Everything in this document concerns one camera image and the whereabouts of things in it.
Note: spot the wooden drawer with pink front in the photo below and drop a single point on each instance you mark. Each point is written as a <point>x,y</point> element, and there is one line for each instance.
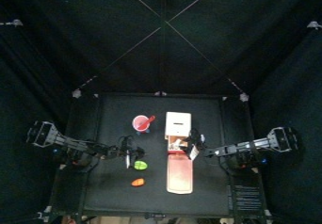
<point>171,152</point>

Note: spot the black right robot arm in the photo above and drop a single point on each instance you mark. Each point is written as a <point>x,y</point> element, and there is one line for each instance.
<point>252,145</point>

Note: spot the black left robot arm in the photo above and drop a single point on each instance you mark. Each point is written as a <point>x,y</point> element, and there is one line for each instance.
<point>63,139</point>

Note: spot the green toy food piece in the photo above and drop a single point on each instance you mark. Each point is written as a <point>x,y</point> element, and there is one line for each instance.
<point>141,165</point>

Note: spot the light wooden toy cabinet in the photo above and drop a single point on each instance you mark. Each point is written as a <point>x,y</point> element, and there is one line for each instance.
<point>178,123</point>

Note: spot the orange toy food piece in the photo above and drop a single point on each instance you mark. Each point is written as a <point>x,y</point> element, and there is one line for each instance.
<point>138,182</point>

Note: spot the pink plastic tray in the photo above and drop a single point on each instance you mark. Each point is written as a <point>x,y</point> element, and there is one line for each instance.
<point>179,174</point>

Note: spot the pink plastic cup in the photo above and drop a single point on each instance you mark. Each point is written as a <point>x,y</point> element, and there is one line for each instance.
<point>138,124</point>

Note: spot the red plastic spoon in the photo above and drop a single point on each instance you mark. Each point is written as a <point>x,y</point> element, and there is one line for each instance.
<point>147,121</point>

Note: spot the white printed label sticker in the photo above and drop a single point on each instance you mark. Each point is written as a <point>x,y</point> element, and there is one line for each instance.
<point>248,199</point>

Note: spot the metal frame bracket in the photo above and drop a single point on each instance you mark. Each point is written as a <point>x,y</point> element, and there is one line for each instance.
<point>77,93</point>
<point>313,24</point>
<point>159,93</point>
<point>16,22</point>
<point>244,97</point>

